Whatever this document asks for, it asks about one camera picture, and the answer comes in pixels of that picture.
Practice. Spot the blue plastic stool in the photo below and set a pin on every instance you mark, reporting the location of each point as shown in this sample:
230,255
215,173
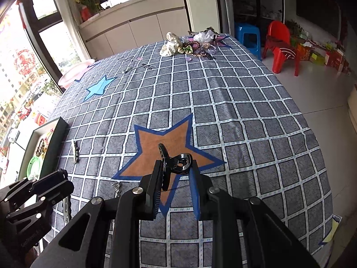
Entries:
249,36

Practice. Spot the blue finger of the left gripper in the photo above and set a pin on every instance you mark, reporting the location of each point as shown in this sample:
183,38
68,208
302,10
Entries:
46,183

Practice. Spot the beige low cabinet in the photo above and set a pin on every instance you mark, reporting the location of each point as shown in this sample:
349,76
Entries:
133,24

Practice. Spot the blue star sticker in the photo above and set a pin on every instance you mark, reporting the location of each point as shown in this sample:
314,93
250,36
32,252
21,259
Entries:
98,88

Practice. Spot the small black claw clip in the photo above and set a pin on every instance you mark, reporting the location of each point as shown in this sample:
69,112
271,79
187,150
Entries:
180,165

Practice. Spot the orange star sticker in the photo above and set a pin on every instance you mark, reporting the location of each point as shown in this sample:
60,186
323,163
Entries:
177,140

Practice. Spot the silver spiked hair clip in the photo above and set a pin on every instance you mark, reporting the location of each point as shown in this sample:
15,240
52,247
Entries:
75,151

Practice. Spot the green translucent bangle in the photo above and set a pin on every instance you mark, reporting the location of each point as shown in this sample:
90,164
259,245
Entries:
34,168

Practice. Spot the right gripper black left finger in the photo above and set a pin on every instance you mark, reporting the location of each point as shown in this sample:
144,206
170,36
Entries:
153,192

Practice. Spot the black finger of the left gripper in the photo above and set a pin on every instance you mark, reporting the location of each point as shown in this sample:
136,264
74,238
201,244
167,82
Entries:
50,195

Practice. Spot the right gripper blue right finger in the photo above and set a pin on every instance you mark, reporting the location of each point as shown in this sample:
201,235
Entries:
197,190

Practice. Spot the grey checked tablecloth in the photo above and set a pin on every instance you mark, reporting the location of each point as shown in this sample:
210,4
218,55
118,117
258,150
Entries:
241,114

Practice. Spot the yellow flowers in red pot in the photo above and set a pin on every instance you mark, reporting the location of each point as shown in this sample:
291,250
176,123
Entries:
89,8

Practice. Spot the red plastic chair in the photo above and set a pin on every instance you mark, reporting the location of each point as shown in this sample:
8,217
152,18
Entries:
278,40

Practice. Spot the pile of hair accessories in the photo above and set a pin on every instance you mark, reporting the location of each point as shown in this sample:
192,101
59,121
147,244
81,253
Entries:
203,43

